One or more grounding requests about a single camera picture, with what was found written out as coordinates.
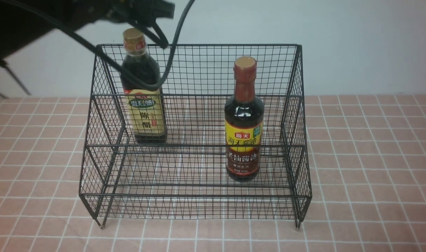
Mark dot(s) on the black wire shelf rack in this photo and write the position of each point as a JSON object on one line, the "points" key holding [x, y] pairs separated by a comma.
{"points": [[184, 176]]}

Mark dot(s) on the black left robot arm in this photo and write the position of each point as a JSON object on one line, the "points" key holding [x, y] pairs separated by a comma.
{"points": [[20, 23]]}

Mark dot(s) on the dark soy sauce bottle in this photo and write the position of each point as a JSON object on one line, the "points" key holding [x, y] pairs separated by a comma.
{"points": [[244, 123]]}

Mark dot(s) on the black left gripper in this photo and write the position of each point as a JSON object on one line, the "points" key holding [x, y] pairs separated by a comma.
{"points": [[143, 12]]}

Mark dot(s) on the vinegar bottle gold cap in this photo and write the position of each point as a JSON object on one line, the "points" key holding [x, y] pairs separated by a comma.
{"points": [[143, 94]]}

